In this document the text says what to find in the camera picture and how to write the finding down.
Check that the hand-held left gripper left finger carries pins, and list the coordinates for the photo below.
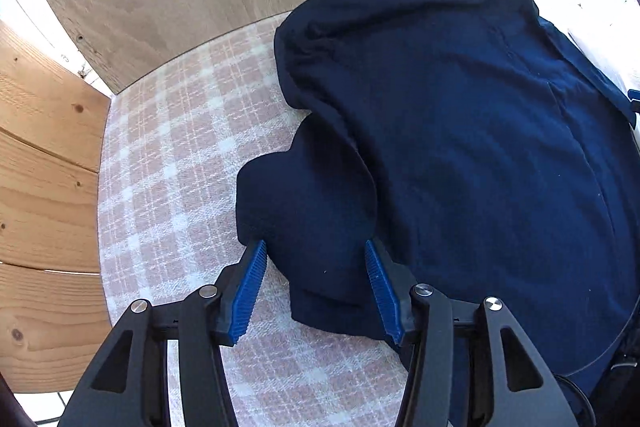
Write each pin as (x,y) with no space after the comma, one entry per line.
(247,294)

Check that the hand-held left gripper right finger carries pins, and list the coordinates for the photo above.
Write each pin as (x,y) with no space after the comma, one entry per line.
(382,294)

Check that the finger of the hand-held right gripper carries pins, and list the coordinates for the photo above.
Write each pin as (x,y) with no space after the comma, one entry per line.
(635,96)

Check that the navy blue t-shirt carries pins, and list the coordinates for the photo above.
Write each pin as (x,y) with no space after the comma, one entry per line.
(450,132)

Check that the pink white plaid blanket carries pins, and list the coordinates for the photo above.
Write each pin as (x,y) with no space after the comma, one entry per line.
(175,157)

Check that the pine plank headboard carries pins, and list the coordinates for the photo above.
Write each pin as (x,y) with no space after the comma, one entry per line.
(50,187)

